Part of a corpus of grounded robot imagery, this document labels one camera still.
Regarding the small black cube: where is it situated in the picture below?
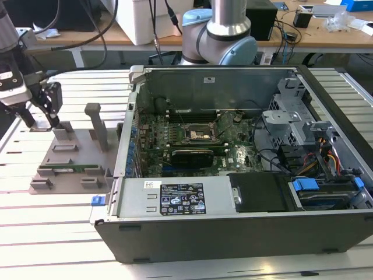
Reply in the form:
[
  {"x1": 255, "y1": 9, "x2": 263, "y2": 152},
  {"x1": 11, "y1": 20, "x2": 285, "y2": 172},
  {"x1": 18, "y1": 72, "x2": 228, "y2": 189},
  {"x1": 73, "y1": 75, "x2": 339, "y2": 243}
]
[{"x1": 293, "y1": 9, "x2": 313, "y2": 29}]

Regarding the hard disk in blue carrier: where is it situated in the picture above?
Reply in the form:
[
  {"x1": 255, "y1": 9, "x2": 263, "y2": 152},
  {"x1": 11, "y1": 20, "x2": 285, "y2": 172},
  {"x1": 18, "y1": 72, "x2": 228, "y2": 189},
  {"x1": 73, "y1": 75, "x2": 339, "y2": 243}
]
[{"x1": 287, "y1": 177, "x2": 365, "y2": 212}]

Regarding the black power connector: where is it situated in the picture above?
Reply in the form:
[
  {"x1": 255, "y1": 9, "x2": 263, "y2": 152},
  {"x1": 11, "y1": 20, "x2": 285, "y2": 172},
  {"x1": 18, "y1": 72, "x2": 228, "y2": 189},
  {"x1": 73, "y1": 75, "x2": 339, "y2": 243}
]
[{"x1": 278, "y1": 145, "x2": 304, "y2": 169}]

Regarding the metal drive cage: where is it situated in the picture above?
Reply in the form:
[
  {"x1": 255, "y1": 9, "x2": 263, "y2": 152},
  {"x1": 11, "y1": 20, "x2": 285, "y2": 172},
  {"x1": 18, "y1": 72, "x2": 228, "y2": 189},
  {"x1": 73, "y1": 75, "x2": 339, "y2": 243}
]
[{"x1": 261, "y1": 76, "x2": 346, "y2": 176}]

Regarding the green RAM stick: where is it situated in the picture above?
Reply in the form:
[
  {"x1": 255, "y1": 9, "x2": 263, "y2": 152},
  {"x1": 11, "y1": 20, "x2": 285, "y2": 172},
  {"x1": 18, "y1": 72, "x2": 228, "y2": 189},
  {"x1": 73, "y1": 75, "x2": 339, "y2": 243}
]
[
  {"x1": 39, "y1": 165, "x2": 98, "y2": 173},
  {"x1": 170, "y1": 145, "x2": 227, "y2": 156}
]

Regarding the black plastic cover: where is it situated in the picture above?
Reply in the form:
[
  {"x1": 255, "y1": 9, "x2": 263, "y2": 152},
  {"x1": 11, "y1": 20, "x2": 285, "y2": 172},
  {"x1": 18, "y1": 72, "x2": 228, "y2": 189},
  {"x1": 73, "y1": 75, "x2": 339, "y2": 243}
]
[{"x1": 226, "y1": 171, "x2": 292, "y2": 214}]

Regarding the clear plastic bag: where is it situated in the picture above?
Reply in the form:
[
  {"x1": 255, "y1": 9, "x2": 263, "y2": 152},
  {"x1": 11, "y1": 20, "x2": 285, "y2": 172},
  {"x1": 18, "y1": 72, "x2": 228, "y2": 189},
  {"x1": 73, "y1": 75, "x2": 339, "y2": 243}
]
[{"x1": 323, "y1": 12, "x2": 357, "y2": 33}]

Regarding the metal socket cover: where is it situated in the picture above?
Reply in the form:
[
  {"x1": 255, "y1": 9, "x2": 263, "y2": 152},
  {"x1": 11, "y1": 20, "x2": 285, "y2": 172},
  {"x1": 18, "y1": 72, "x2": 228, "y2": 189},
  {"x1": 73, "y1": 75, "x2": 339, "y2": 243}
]
[{"x1": 212, "y1": 111, "x2": 234, "y2": 140}]

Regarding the grey power supply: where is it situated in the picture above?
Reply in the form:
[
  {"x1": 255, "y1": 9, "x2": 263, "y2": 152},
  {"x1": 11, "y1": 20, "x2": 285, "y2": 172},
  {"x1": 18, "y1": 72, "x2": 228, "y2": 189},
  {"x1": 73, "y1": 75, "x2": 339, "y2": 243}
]
[{"x1": 107, "y1": 176, "x2": 237, "y2": 224}]

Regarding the crumpled white paper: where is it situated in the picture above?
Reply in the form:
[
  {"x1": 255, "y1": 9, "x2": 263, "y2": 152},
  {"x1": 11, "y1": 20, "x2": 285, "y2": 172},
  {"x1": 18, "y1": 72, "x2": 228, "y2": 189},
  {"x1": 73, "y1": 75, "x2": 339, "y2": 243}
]
[{"x1": 32, "y1": 23, "x2": 62, "y2": 40}]

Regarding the black speaker box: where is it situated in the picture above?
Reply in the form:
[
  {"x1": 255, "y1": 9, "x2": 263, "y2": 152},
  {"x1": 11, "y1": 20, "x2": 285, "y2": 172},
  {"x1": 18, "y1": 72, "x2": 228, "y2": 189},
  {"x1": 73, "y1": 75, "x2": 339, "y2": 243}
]
[{"x1": 252, "y1": 0, "x2": 279, "y2": 41}]

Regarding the blue box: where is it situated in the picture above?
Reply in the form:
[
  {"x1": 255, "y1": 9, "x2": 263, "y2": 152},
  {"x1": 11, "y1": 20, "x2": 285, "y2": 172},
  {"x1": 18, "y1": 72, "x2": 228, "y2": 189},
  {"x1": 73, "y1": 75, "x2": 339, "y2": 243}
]
[{"x1": 340, "y1": 0, "x2": 373, "y2": 12}]

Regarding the white flat box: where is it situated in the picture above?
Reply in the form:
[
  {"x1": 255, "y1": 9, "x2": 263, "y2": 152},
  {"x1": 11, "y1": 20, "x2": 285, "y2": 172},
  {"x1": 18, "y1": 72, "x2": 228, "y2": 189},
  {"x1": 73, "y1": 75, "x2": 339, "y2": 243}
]
[{"x1": 312, "y1": 4, "x2": 348, "y2": 19}]

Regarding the blue expansion slot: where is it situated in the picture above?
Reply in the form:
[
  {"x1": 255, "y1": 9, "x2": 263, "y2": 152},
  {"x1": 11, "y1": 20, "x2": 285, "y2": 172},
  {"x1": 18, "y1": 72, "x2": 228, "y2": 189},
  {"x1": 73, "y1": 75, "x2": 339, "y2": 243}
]
[{"x1": 161, "y1": 166, "x2": 183, "y2": 177}]

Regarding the wooden desk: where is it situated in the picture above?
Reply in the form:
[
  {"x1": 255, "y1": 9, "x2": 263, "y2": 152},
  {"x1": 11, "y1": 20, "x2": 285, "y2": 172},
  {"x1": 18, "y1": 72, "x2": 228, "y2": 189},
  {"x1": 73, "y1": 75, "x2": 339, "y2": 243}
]
[
  {"x1": 256, "y1": 0, "x2": 373, "y2": 55},
  {"x1": 17, "y1": 11, "x2": 187, "y2": 71}
]

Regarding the green motherboard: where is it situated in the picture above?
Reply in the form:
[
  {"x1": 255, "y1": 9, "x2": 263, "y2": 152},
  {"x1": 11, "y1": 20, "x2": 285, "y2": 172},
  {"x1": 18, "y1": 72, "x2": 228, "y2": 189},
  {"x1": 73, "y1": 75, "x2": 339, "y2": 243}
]
[{"x1": 136, "y1": 112, "x2": 265, "y2": 178}]

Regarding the brown parts rack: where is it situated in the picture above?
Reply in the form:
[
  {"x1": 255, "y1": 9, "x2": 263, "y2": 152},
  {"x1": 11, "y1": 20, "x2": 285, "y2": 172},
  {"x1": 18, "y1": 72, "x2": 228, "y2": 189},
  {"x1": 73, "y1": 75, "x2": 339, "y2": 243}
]
[{"x1": 28, "y1": 102, "x2": 117, "y2": 195}]

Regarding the white power adapter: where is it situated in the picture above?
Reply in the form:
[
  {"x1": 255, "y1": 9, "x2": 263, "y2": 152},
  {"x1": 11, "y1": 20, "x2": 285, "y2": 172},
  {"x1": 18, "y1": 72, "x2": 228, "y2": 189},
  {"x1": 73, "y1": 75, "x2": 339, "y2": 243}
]
[{"x1": 260, "y1": 51, "x2": 275, "y2": 65}]

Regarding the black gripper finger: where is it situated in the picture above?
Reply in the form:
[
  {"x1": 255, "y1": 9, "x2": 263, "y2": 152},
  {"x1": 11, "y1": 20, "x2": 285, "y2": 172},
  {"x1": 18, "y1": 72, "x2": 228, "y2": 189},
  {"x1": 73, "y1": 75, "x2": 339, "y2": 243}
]
[
  {"x1": 2, "y1": 103, "x2": 36, "y2": 130},
  {"x1": 38, "y1": 82, "x2": 64, "y2": 128}
]

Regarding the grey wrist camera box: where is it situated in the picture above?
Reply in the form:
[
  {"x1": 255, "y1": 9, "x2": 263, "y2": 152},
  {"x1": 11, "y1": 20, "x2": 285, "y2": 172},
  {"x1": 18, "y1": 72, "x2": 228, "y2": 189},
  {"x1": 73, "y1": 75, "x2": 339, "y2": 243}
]
[{"x1": 16, "y1": 27, "x2": 38, "y2": 53}]

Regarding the black grey PC case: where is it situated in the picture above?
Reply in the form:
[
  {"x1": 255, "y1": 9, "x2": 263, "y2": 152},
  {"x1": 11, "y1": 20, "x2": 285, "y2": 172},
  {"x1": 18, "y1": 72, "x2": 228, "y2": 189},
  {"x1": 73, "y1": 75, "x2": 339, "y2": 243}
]
[{"x1": 89, "y1": 64, "x2": 373, "y2": 265}]

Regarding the yellow red wire bundle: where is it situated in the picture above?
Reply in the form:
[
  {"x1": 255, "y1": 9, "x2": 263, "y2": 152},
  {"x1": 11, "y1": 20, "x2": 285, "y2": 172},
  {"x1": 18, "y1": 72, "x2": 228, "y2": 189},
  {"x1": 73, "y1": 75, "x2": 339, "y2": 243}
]
[{"x1": 302, "y1": 136, "x2": 342, "y2": 176}]

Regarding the white paper sheet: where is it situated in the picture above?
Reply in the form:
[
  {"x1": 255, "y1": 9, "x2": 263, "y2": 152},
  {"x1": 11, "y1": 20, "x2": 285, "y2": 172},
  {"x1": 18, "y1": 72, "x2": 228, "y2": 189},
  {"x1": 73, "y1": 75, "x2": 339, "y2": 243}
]
[{"x1": 346, "y1": 19, "x2": 373, "y2": 36}]

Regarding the black computer tower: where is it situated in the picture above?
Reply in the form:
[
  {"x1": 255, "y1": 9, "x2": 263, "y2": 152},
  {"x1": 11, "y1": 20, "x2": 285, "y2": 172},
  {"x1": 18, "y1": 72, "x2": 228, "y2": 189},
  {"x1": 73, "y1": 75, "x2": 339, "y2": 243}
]
[{"x1": 14, "y1": 0, "x2": 98, "y2": 33}]

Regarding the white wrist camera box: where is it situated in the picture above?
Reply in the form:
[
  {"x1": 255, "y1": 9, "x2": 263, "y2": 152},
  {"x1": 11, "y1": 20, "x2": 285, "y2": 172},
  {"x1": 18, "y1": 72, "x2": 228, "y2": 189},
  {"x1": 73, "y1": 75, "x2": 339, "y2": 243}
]
[{"x1": 0, "y1": 63, "x2": 33, "y2": 107}]

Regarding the black graphics card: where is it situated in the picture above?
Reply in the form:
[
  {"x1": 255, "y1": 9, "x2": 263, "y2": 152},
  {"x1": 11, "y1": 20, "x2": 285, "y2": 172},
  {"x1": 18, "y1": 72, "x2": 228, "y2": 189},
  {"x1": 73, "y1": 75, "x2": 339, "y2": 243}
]
[{"x1": 170, "y1": 148, "x2": 216, "y2": 169}]

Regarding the white plastic box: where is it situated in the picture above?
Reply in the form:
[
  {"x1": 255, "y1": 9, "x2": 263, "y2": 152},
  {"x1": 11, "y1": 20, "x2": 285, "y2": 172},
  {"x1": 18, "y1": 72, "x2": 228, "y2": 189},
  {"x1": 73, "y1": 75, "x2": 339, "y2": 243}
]
[{"x1": 115, "y1": 0, "x2": 187, "y2": 46}]

